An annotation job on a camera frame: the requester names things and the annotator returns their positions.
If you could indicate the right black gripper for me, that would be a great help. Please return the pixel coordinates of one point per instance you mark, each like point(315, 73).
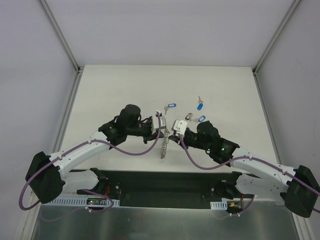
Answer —
point(181, 136)

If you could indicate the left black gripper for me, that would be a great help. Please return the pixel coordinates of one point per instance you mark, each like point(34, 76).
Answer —
point(150, 134)

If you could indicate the metal key ring disc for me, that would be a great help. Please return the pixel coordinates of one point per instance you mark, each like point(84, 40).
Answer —
point(165, 143)

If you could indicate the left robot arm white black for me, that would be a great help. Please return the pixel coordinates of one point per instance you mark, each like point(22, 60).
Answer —
point(50, 175)

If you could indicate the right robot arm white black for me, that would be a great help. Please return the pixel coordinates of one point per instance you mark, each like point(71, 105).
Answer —
point(296, 188)

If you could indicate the key with blue framed tag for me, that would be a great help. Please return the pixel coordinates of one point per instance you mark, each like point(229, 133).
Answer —
point(169, 106)

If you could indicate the key with blue white tag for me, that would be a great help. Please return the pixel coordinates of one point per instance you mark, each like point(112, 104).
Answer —
point(198, 120)

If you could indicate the key with solid blue tag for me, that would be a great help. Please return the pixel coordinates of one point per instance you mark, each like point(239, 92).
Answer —
point(200, 104)

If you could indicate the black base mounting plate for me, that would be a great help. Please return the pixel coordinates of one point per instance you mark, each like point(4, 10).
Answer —
point(173, 190)

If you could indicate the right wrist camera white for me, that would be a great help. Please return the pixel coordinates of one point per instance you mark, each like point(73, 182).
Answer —
point(179, 127)

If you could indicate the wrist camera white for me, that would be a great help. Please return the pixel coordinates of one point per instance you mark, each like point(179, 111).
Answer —
point(158, 121)
point(179, 127)

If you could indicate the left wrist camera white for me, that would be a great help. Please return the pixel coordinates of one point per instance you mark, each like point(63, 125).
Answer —
point(158, 121)

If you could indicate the right white cable duct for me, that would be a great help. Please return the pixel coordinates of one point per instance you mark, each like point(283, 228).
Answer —
point(219, 205)

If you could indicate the white cable duct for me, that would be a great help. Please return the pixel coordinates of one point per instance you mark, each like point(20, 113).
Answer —
point(80, 201)
point(219, 205)

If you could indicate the left white cable duct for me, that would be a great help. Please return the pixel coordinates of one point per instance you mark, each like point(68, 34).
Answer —
point(80, 201)

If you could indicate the right aluminium frame post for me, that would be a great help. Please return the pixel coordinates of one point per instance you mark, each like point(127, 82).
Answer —
point(293, 7)

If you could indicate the aluminium frame post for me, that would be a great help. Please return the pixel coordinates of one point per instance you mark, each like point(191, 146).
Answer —
point(59, 34)
point(293, 7)

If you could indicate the left aluminium frame post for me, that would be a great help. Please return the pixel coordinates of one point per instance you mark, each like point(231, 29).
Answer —
point(59, 34)

